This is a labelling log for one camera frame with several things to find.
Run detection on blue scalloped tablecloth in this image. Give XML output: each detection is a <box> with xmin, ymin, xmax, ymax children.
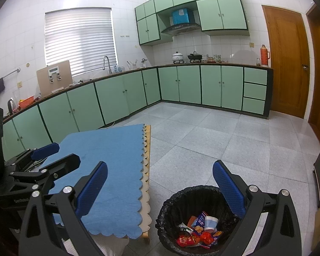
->
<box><xmin>33</xmin><ymin>124</ymin><xmax>150</xmax><ymax>239</ymax></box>

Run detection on metal towel rail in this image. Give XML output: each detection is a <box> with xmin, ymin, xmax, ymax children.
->
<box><xmin>0</xmin><ymin>68</ymin><xmax>21</xmax><ymax>86</ymax></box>

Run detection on orange thermos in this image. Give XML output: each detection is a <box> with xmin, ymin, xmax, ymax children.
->
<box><xmin>260</xmin><ymin>44</ymin><xmax>271</xmax><ymax>68</ymax></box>

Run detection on black lined trash bin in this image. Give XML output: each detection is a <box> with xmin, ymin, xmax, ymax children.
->
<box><xmin>155</xmin><ymin>185</ymin><xmax>256</xmax><ymax>254</ymax></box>

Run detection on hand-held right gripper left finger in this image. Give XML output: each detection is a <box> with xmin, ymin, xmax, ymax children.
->
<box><xmin>18</xmin><ymin>161</ymin><xmax>108</xmax><ymax>256</ymax></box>

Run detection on blue box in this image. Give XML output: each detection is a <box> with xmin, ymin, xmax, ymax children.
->
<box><xmin>172</xmin><ymin>8</ymin><xmax>191</xmax><ymax>25</ymax></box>

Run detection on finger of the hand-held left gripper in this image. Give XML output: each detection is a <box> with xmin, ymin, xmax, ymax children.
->
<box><xmin>9</xmin><ymin>153</ymin><xmax>81</xmax><ymax>196</ymax></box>
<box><xmin>4</xmin><ymin>142</ymin><xmax>60</xmax><ymax>170</ymax></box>

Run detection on red plastic bag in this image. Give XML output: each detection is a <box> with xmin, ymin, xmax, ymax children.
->
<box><xmin>199</xmin><ymin>231</ymin><xmax>213</xmax><ymax>246</ymax></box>

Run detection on red foil packet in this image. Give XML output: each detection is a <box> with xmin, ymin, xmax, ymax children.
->
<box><xmin>176</xmin><ymin>234</ymin><xmax>198</xmax><ymax>248</ymax></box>

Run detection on cardboard box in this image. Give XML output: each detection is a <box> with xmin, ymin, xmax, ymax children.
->
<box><xmin>36</xmin><ymin>60</ymin><xmax>73</xmax><ymax>98</ymax></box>

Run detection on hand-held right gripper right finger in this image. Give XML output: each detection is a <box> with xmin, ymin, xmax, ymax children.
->
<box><xmin>213</xmin><ymin>160</ymin><xmax>302</xmax><ymax>256</ymax></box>

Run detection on white blue snack wrapper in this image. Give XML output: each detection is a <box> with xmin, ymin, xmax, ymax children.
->
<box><xmin>193</xmin><ymin>211</ymin><xmax>211</xmax><ymax>232</ymax></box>

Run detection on beige scalloped cloth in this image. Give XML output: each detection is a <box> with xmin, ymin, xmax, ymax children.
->
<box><xmin>137</xmin><ymin>125</ymin><xmax>152</xmax><ymax>236</ymax></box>

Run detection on range hood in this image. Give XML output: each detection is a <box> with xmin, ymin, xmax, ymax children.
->
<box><xmin>161</xmin><ymin>23</ymin><xmax>202</xmax><ymax>36</ymax></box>

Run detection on chrome faucet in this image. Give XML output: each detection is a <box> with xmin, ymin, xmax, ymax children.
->
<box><xmin>103</xmin><ymin>56</ymin><xmax>112</xmax><ymax>75</ymax></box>

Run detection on green base cabinets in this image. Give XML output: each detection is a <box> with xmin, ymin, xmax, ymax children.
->
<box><xmin>1</xmin><ymin>63</ymin><xmax>274</xmax><ymax>160</ymax></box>

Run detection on orange basket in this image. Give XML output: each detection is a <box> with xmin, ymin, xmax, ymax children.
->
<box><xmin>18</xmin><ymin>96</ymin><xmax>35</xmax><ymax>109</ymax></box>

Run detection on white window blind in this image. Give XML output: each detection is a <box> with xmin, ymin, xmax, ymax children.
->
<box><xmin>44</xmin><ymin>7</ymin><xmax>117</xmax><ymax>76</ymax></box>

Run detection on green wall cabinets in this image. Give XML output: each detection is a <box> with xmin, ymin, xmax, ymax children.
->
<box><xmin>135</xmin><ymin>0</ymin><xmax>250</xmax><ymax>46</ymax></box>

